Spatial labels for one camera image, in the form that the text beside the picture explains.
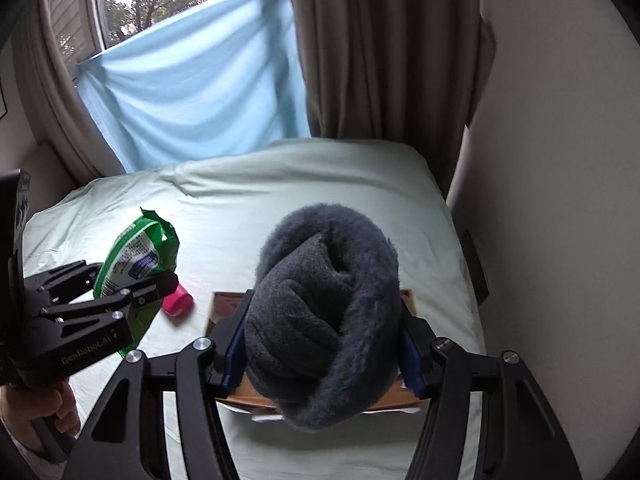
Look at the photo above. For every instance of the light blue hanging cloth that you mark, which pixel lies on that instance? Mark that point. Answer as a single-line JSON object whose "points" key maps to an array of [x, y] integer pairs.
{"points": [[200, 75]]}

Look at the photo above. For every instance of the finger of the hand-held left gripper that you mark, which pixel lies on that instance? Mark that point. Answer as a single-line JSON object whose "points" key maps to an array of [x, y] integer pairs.
{"points": [[65, 275], [145, 292]]}

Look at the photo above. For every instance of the pink cloth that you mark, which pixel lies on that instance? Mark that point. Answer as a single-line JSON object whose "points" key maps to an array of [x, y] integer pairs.
{"points": [[176, 302]]}

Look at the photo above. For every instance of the grey knotted plush ball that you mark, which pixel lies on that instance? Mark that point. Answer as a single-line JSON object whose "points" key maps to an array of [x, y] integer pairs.
{"points": [[320, 310]]}

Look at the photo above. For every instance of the bed with light green sheet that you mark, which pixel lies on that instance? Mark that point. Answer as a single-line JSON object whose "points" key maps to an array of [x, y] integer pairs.
{"points": [[320, 180]]}

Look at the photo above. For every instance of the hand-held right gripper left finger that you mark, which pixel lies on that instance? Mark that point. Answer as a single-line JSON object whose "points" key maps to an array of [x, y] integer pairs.
{"points": [[235, 355]]}

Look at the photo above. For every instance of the beige curtain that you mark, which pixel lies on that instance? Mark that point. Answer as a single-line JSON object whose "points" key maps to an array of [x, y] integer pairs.
{"points": [[55, 110], [380, 60]]}

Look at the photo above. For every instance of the green wipes packet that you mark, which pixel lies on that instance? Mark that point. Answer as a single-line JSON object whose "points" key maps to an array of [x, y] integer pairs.
{"points": [[135, 250]]}

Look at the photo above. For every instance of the person's left hand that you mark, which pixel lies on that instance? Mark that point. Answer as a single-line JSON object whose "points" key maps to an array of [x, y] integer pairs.
{"points": [[52, 407]]}

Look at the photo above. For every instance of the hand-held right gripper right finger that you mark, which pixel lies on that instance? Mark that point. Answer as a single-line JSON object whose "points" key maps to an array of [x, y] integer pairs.
{"points": [[412, 365]]}

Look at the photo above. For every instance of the cardboard box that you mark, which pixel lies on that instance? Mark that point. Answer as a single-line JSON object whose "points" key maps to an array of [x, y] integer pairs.
{"points": [[227, 307]]}

